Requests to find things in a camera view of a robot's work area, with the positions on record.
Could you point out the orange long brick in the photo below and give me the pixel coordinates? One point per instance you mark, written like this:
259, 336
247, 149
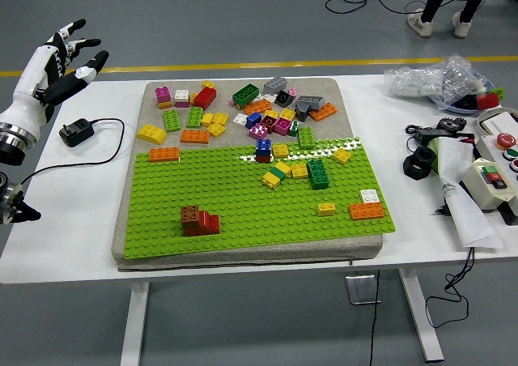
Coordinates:
257, 107
323, 112
366, 211
195, 136
164, 154

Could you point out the small dark green brick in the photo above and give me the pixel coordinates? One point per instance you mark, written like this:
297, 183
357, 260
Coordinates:
294, 129

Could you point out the red thin brick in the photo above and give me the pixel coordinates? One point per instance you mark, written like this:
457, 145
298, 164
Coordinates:
263, 159

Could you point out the red curved brick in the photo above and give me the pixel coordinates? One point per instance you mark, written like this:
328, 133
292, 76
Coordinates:
205, 219

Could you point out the black gear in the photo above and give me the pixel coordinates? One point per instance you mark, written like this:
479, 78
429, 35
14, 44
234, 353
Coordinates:
451, 124

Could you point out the magenta brick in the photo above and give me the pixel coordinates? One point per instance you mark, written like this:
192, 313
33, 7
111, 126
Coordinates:
282, 126
258, 131

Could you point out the green thin brick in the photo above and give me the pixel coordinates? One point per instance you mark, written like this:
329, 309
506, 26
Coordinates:
278, 173

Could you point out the white rounded device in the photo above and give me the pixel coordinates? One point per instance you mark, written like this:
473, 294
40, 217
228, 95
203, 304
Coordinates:
499, 121

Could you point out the white table leg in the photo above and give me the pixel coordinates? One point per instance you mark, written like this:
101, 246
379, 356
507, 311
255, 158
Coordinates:
135, 325
421, 321

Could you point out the light green brick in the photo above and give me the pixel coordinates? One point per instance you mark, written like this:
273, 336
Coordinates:
172, 121
499, 93
194, 117
306, 137

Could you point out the metal bracket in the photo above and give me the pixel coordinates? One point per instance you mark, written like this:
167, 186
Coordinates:
362, 289

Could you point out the green sheet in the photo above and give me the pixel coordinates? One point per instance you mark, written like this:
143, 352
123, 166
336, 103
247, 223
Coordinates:
435, 155

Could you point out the large black nut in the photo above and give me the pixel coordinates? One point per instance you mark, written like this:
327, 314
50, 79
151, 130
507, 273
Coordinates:
410, 167

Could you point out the small black plug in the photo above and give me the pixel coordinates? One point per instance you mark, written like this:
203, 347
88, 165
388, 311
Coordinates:
441, 211

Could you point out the dark red brick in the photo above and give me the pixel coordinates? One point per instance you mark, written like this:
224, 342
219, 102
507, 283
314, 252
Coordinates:
268, 124

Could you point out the white switch box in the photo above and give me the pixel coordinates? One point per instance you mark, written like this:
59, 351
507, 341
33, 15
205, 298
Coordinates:
477, 184

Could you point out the red long brick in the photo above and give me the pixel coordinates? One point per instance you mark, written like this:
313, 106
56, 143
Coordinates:
205, 98

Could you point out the white paper sheet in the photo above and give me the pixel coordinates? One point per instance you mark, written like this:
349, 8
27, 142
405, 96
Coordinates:
465, 204

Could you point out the pink flat brick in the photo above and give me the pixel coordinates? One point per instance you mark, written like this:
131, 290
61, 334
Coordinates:
182, 103

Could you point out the green studded baseplate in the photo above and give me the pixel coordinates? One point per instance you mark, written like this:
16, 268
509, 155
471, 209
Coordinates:
251, 220

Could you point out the small yellow brick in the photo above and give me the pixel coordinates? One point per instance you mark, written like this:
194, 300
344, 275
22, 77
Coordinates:
208, 84
326, 209

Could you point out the dark green long brick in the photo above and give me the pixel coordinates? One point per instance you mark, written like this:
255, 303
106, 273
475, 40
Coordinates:
245, 94

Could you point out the blue brick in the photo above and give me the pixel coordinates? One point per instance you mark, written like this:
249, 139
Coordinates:
253, 120
263, 147

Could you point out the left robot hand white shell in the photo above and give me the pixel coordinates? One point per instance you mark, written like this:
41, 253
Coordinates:
24, 107

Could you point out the black power adapter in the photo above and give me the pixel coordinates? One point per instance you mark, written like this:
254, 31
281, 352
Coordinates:
429, 133

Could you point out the dark grey brick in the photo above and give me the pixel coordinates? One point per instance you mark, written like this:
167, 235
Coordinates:
302, 114

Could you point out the blue-rimmed bowl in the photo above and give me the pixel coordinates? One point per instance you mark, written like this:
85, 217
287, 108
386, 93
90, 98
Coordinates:
461, 109

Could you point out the yellow flat brick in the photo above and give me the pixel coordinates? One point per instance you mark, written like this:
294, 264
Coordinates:
165, 105

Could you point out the grey slope brick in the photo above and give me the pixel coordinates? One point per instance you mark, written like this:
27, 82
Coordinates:
309, 100

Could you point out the yellow curved brick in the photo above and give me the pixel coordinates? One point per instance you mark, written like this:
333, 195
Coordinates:
150, 133

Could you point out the clear bubble wrap bag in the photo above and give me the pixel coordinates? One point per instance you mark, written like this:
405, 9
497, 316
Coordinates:
429, 80

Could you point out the black slope brick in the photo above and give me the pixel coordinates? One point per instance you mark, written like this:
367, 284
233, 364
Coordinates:
284, 98

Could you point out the black wall plug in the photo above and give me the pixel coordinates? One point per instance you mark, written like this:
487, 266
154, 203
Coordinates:
77, 131

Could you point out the control box with red button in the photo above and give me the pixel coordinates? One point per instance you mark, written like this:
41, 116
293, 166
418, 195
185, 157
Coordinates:
491, 145

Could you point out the dark green tall brick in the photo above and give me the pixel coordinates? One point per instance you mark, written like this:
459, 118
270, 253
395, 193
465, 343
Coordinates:
318, 175

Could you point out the brown brick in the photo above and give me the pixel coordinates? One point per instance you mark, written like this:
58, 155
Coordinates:
190, 215

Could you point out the small white brick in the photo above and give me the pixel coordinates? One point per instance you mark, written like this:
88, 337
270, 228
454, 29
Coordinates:
270, 96

